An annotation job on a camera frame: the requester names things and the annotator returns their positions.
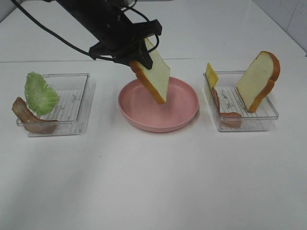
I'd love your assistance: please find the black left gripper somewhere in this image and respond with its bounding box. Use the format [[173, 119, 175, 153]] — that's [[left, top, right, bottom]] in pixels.
[[89, 15, 162, 69]]

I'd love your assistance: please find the bread slice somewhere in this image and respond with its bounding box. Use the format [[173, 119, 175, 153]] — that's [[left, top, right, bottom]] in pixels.
[[236, 51, 280, 113], [129, 49, 170, 104]]

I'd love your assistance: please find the green lettuce leaf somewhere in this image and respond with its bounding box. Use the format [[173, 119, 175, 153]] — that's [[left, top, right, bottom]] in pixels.
[[24, 71, 60, 115]]

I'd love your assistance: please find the pink bacon strip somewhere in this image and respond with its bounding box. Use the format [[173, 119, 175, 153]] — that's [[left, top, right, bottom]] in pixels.
[[212, 88, 242, 128]]

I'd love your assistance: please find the brown bacon strip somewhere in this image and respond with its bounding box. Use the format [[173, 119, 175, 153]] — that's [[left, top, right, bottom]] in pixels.
[[12, 97, 57, 134]]

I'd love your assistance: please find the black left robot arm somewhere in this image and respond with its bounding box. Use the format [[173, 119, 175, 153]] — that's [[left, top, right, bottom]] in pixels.
[[58, 0, 162, 69]]

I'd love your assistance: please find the pink round plate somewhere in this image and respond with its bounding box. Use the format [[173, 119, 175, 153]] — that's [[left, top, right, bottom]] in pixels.
[[118, 77, 199, 133]]

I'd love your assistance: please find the yellow cheese slice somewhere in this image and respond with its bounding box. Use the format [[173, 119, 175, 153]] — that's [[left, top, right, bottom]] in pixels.
[[205, 62, 219, 88]]

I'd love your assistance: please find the left clear plastic tray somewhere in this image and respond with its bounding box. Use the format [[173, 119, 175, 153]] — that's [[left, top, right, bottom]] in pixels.
[[16, 73, 95, 137]]

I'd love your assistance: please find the clear plastic tray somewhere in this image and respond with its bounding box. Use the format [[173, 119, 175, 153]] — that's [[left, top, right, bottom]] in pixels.
[[203, 70, 279, 132], [16, 73, 95, 137]]

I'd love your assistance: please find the right clear plastic tray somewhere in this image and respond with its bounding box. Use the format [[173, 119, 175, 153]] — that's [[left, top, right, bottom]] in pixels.
[[203, 70, 279, 132]]

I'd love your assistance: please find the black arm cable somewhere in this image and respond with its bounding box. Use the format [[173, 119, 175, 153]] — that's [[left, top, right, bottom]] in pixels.
[[11, 0, 161, 60]]

